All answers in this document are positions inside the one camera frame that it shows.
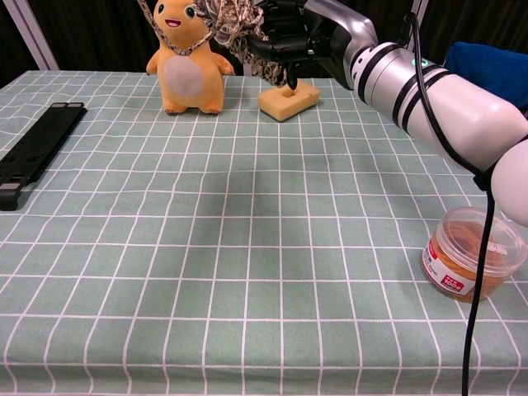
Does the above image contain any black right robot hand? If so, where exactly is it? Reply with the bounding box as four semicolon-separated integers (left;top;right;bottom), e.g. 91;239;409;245
246;0;379;91

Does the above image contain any braided brown rope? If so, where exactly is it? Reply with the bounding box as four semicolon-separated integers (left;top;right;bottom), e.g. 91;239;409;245
135;0;290;88

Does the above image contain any yellow sponge with hole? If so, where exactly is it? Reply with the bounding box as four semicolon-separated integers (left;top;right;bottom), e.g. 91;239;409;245
257;79;322;124

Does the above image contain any orange plush toy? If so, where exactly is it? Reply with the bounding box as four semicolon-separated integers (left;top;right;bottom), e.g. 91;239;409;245
147;0;236;116

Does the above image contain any blue cloth cap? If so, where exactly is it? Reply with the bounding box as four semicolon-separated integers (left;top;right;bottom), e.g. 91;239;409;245
444;40;528;121

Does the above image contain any black curtain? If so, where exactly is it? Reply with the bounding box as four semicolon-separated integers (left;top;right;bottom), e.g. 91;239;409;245
0;0;528;79

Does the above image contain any green checked tablecloth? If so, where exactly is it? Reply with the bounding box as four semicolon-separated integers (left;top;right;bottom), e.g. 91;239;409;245
0;69;528;396

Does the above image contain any clear tub of rubber bands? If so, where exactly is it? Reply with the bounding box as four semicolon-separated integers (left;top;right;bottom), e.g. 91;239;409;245
421;206;528;304

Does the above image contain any black folding stand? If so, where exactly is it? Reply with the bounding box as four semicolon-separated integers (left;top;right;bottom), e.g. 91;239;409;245
0;101;88;212

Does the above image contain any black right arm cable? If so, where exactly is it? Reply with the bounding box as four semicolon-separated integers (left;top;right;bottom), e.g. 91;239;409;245
402;12;496;396

